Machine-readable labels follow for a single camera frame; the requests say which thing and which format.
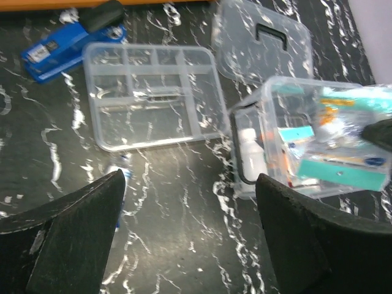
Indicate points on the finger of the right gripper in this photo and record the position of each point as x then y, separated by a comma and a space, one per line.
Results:
379, 134

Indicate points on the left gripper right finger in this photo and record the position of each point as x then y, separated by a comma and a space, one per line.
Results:
315, 248

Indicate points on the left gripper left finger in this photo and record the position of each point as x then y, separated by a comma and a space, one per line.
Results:
63, 245

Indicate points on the clear medicine kit box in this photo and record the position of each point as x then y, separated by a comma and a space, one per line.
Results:
281, 102

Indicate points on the white plastic bottle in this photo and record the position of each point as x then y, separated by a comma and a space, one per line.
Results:
252, 155

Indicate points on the teal header cotton swab bag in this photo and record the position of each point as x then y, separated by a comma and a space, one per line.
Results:
310, 166

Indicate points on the clear teal bandage packet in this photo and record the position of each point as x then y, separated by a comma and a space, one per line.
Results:
342, 115

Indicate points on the brown medicine bottle orange cap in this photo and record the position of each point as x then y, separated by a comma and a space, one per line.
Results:
275, 157

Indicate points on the clear divided organizer tray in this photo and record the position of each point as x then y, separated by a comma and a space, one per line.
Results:
147, 96

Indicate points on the blue stapler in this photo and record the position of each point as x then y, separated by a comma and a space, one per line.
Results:
62, 49

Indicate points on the clear lid with black handle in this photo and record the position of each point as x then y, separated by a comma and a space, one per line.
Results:
253, 43

